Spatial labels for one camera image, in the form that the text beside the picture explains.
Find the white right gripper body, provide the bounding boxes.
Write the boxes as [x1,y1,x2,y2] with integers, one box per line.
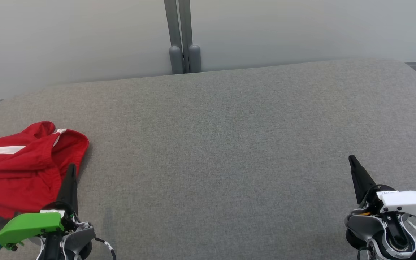
[360,185,416,222]

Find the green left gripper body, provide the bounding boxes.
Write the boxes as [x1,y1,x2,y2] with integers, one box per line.
[0,200,77,250]

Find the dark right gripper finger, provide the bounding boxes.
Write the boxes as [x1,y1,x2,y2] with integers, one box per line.
[348,155,378,205]

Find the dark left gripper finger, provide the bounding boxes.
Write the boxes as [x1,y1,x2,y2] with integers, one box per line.
[57,164,78,214]

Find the red basketball jersey white trim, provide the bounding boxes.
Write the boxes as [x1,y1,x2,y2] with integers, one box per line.
[0,159,62,231]

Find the red shorts white stripes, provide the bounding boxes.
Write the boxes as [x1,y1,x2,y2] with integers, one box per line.
[0,121,89,188]

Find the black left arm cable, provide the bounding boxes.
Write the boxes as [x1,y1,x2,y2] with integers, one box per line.
[93,237,117,260]

